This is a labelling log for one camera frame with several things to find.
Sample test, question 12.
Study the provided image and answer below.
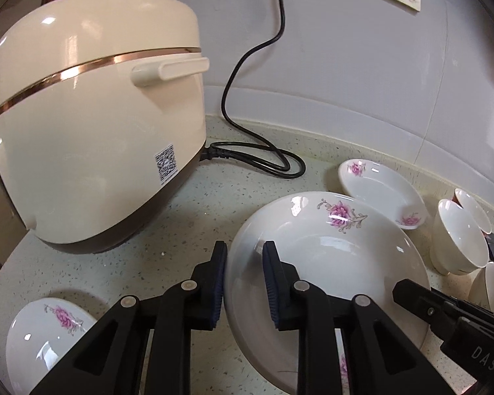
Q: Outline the small floral white dish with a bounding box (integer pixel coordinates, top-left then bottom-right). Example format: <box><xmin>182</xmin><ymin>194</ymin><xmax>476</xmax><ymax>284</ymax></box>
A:
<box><xmin>6</xmin><ymin>297</ymin><xmax>98</xmax><ymax>395</ymax></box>
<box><xmin>338</xmin><ymin>159</ymin><xmax>429</xmax><ymax>230</ymax></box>

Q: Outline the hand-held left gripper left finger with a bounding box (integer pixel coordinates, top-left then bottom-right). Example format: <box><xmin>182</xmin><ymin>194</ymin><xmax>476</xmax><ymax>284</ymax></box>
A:
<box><xmin>29</xmin><ymin>241</ymin><xmax>229</xmax><ymax>395</ymax></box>

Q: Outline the red banded white bowl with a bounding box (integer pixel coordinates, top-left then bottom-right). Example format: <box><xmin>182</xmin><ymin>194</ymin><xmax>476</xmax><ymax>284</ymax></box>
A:
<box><xmin>454</xmin><ymin>188</ymin><xmax>493</xmax><ymax>235</ymax></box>

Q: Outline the large floral white plate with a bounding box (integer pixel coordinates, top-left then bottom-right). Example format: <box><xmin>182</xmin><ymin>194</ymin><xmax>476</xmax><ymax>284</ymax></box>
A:
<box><xmin>223</xmin><ymin>191</ymin><xmax>433</xmax><ymax>395</ymax></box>

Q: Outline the black power cable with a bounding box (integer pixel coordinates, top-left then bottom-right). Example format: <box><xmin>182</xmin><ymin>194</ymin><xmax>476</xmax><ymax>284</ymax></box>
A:
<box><xmin>200</xmin><ymin>0</ymin><xmax>307</xmax><ymax>180</ymax></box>

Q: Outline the cream rice cooker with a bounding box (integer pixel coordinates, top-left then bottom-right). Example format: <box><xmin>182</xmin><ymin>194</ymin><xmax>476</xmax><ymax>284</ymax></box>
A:
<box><xmin>0</xmin><ymin>0</ymin><xmax>211</xmax><ymax>256</ymax></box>

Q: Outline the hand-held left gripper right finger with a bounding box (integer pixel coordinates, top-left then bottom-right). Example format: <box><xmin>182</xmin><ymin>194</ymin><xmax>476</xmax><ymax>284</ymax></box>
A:
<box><xmin>262</xmin><ymin>240</ymin><xmax>468</xmax><ymax>395</ymax></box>

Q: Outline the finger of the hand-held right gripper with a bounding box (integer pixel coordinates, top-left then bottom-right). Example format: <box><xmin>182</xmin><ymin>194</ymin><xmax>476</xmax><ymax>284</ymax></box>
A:
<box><xmin>392</xmin><ymin>278</ymin><xmax>464</xmax><ymax>340</ymax></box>

